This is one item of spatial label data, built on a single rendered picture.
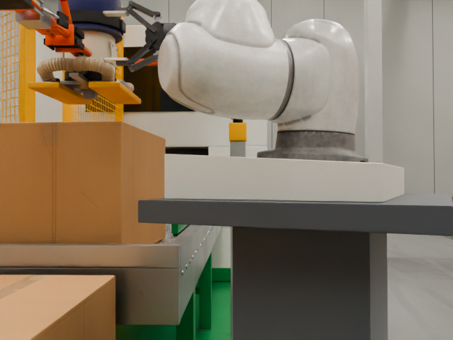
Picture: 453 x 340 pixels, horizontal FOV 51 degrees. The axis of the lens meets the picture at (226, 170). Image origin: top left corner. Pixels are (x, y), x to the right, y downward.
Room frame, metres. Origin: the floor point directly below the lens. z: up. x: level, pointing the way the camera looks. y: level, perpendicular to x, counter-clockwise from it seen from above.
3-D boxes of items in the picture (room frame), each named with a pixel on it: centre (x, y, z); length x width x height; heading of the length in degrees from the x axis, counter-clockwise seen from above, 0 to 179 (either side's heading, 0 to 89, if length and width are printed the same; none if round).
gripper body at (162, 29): (1.38, 0.19, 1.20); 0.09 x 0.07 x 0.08; 89
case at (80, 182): (1.65, 0.47, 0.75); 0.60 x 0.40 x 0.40; 175
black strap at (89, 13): (1.65, 0.47, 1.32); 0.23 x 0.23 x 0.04
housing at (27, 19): (1.18, 0.48, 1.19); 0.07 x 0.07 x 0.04; 89
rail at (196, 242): (2.45, 0.11, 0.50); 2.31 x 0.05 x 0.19; 178
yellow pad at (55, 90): (1.65, 0.57, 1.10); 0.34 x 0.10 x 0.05; 179
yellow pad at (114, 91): (1.65, 0.38, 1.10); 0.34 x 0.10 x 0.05; 179
